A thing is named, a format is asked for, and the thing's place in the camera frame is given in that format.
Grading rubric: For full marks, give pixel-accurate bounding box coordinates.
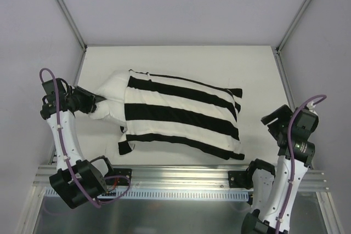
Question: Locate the white pillow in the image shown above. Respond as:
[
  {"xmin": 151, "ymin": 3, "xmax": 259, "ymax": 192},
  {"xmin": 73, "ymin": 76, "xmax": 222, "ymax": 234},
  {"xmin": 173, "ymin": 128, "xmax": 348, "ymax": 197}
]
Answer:
[{"xmin": 89, "ymin": 71, "xmax": 130, "ymax": 126}]

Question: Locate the black white striped pillowcase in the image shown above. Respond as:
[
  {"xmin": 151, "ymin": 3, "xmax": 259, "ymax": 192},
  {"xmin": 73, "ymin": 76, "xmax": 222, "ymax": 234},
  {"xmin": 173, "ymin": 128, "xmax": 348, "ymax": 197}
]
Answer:
[{"xmin": 118, "ymin": 70, "xmax": 245, "ymax": 160}]

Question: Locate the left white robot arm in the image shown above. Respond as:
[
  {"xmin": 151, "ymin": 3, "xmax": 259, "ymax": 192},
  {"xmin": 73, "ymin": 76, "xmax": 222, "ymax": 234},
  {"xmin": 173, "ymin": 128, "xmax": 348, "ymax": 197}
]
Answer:
[{"xmin": 40, "ymin": 78, "xmax": 115, "ymax": 209}]

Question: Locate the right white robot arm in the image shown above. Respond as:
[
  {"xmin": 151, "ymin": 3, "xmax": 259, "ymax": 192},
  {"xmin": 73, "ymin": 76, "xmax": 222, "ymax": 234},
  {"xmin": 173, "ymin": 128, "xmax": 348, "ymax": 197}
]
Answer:
[{"xmin": 241, "ymin": 105, "xmax": 319, "ymax": 233}]

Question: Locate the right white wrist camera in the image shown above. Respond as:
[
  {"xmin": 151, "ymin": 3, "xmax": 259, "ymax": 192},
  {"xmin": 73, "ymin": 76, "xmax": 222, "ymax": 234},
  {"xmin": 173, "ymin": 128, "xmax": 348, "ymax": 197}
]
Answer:
[{"xmin": 306, "ymin": 101, "xmax": 316, "ymax": 114}]

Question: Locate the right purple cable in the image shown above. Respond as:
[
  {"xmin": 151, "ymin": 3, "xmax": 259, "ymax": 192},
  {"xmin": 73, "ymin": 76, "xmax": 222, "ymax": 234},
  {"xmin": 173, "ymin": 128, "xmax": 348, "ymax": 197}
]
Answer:
[{"xmin": 275, "ymin": 95, "xmax": 327, "ymax": 234}]

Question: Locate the purple cable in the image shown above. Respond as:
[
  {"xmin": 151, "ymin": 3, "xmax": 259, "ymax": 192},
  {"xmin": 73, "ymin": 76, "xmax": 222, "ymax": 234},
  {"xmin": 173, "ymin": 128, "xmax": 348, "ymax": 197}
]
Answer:
[
  {"xmin": 275, "ymin": 95, "xmax": 327, "ymax": 234},
  {"xmin": 39, "ymin": 68, "xmax": 132, "ymax": 209}
]

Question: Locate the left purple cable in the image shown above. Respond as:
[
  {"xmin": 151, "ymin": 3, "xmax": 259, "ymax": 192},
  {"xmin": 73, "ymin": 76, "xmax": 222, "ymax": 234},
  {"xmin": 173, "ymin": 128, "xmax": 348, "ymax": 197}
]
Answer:
[{"xmin": 39, "ymin": 68, "xmax": 132, "ymax": 209}]

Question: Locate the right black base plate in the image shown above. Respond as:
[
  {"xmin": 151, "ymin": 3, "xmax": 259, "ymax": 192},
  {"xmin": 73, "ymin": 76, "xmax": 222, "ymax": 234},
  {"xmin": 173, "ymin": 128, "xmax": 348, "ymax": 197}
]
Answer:
[{"xmin": 228, "ymin": 170, "xmax": 252, "ymax": 190}]

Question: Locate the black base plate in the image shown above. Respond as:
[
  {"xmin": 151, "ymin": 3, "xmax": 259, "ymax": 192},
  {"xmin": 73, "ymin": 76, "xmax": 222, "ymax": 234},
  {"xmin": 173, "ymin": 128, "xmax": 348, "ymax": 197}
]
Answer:
[
  {"xmin": 105, "ymin": 168, "xmax": 133, "ymax": 186},
  {"xmin": 228, "ymin": 170, "xmax": 252, "ymax": 190}
]

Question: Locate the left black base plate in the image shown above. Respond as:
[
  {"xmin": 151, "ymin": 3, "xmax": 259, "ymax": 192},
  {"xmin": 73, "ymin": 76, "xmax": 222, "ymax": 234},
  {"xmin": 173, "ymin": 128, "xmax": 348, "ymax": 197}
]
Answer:
[{"xmin": 105, "ymin": 168, "xmax": 133, "ymax": 186}]

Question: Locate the aluminium mounting rail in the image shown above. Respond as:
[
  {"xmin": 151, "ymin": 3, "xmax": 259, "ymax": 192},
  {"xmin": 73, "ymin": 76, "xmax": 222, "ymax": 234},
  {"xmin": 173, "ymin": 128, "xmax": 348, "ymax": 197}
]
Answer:
[{"xmin": 32, "ymin": 164, "xmax": 331, "ymax": 192}]

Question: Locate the white slotted cable duct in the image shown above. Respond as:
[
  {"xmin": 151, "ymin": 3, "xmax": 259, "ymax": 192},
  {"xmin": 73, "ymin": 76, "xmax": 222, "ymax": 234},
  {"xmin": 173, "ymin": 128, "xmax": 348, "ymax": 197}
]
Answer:
[{"xmin": 43, "ymin": 187, "xmax": 250, "ymax": 202}]

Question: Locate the left aluminium frame post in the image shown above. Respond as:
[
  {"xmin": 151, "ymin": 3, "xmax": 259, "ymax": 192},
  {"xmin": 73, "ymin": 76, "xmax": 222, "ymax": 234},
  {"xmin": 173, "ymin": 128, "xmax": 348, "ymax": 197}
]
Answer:
[{"xmin": 55, "ymin": 0, "xmax": 87, "ymax": 52}]

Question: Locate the aluminium frame post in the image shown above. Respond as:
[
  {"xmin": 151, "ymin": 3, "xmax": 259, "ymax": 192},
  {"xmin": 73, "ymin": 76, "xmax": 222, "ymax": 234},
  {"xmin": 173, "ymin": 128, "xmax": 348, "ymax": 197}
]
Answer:
[
  {"xmin": 275, "ymin": 0, "xmax": 313, "ymax": 54},
  {"xmin": 55, "ymin": 0, "xmax": 87, "ymax": 52}
]

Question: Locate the right aluminium frame post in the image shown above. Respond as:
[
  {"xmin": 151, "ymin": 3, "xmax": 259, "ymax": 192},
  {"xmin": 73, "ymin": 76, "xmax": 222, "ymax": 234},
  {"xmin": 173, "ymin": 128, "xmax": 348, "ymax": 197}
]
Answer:
[{"xmin": 275, "ymin": 0, "xmax": 313, "ymax": 54}]

